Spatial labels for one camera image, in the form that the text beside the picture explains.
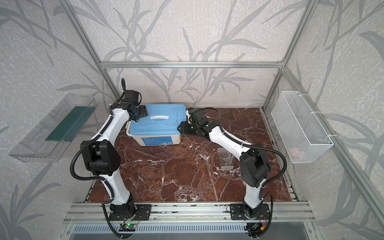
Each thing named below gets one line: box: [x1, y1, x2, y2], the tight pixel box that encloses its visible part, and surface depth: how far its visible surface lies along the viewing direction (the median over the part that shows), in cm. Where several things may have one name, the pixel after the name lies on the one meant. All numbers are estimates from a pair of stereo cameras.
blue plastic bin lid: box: [129, 104, 187, 135], surface depth 91 cm
